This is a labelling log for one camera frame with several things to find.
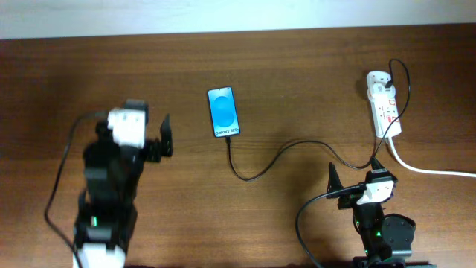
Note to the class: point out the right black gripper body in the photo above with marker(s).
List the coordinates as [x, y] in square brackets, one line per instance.
[349, 201]

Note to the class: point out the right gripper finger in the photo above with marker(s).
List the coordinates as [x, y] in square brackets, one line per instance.
[376, 166]
[334, 186]

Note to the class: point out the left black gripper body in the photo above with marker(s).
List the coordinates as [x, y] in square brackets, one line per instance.
[152, 147]

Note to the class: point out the blue Samsung Galaxy smartphone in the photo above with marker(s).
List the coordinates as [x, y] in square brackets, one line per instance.
[223, 112]

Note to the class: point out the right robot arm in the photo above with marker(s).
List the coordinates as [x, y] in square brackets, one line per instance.
[386, 238]

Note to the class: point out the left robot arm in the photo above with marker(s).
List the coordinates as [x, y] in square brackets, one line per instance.
[113, 166]

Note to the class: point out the white USB charger plug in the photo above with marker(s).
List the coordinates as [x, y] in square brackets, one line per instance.
[379, 91]

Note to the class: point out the white power strip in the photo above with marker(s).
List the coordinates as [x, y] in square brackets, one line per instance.
[384, 111]

